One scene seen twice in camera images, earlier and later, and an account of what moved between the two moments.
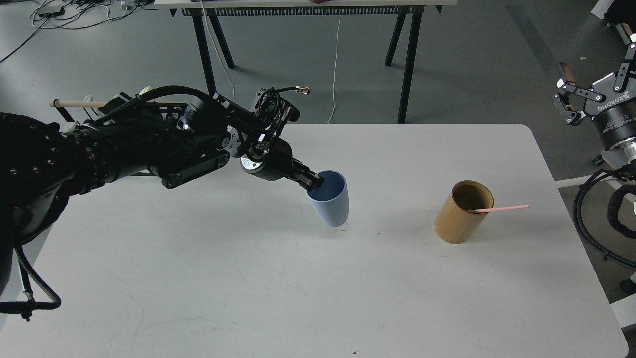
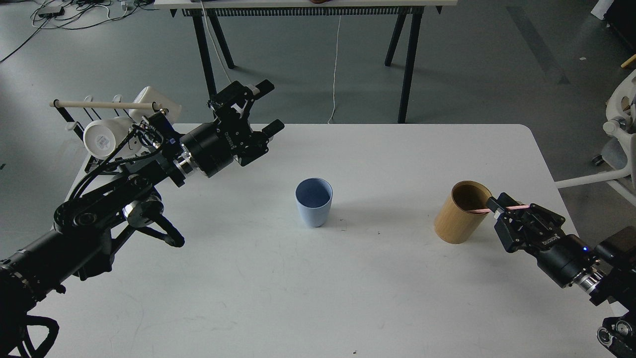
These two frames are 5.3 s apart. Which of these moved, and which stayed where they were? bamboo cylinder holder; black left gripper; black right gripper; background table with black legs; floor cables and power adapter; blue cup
Moved: blue cup; black left gripper; black right gripper
Stayed: floor cables and power adapter; background table with black legs; bamboo cylinder holder
